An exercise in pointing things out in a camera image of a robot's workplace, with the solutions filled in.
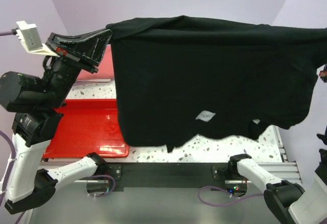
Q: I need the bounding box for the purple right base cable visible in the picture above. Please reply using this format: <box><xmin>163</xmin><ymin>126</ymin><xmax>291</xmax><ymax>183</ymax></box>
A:
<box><xmin>199</xmin><ymin>185</ymin><xmax>266</xmax><ymax>208</ymax></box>

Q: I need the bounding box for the black t shirt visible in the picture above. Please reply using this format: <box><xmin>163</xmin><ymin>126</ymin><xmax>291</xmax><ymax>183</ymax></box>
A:
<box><xmin>107</xmin><ymin>16</ymin><xmax>326</xmax><ymax>152</ymax></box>

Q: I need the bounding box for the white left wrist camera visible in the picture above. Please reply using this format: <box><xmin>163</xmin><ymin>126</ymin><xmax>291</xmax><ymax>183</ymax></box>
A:
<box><xmin>16</xmin><ymin>20</ymin><xmax>59</xmax><ymax>57</ymax></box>

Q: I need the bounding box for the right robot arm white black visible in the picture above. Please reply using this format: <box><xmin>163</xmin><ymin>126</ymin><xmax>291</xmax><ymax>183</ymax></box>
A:
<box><xmin>222</xmin><ymin>65</ymin><xmax>326</xmax><ymax>223</ymax></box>

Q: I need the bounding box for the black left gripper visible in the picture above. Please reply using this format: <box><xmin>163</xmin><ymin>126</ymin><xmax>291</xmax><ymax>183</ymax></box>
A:
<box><xmin>44</xmin><ymin>27</ymin><xmax>114</xmax><ymax>106</ymax></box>

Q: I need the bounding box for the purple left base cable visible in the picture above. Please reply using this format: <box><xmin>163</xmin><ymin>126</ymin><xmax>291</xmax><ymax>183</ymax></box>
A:
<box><xmin>86</xmin><ymin>175</ymin><xmax>117</xmax><ymax>198</ymax></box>

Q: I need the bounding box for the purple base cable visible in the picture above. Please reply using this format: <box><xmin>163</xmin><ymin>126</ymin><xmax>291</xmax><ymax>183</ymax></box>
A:
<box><xmin>86</xmin><ymin>175</ymin><xmax>117</xmax><ymax>198</ymax></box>
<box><xmin>199</xmin><ymin>185</ymin><xmax>266</xmax><ymax>208</ymax></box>

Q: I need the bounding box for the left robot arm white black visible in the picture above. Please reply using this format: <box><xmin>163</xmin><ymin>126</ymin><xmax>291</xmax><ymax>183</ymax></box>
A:
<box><xmin>1</xmin><ymin>29</ymin><xmax>114</xmax><ymax>214</ymax></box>

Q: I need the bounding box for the red plastic tray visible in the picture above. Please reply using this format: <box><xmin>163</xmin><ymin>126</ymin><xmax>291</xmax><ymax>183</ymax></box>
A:
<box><xmin>43</xmin><ymin>46</ymin><xmax>129</xmax><ymax>159</ymax></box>

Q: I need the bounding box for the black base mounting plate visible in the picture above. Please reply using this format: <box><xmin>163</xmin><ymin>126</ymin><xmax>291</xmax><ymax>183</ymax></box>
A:
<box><xmin>95</xmin><ymin>163</ymin><xmax>247</xmax><ymax>193</ymax></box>

